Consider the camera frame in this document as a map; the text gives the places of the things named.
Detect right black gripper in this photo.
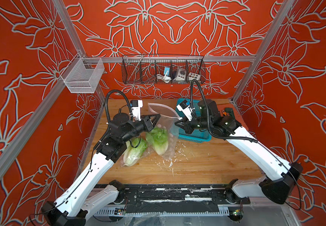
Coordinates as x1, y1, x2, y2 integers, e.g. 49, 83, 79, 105
173, 114, 213, 135

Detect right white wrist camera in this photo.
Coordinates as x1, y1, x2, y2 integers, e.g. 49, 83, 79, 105
177, 99, 198, 121

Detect black wire wall basket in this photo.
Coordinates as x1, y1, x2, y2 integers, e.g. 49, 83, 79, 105
121, 54, 207, 85

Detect white power strip cube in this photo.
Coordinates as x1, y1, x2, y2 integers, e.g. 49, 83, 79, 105
188, 72, 201, 83

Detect chinese cabbage long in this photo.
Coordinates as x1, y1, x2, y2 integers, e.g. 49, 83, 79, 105
122, 137, 149, 167

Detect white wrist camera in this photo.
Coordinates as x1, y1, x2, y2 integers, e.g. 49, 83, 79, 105
177, 99, 198, 121
131, 100, 143, 121

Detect aluminium frame crossbar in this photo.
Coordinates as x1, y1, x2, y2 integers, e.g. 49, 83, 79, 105
82, 55, 256, 64

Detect white coiled cable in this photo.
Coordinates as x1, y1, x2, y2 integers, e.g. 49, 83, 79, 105
156, 74, 171, 84

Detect clear zipper bag pink dots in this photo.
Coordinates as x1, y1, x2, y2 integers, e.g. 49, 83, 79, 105
120, 135, 153, 168

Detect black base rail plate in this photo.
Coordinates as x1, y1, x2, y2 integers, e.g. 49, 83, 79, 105
95, 184, 251, 214

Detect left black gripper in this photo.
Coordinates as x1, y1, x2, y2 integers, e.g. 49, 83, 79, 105
121, 112, 161, 144

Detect teal plastic basket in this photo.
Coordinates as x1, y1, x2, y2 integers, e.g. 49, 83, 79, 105
176, 98, 212, 143

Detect blue white charger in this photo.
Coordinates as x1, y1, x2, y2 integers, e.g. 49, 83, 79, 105
163, 67, 170, 77

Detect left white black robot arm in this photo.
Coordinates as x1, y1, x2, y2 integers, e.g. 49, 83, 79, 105
41, 89, 161, 226

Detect white adapter with sockets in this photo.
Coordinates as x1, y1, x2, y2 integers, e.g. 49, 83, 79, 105
174, 67, 187, 82

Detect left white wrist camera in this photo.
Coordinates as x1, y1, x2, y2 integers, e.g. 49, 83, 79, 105
131, 100, 143, 121

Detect clear plastic wall bin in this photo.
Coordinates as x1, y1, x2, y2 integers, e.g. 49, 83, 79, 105
61, 58, 105, 94

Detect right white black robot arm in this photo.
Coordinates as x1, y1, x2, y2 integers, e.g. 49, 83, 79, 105
175, 94, 303, 204

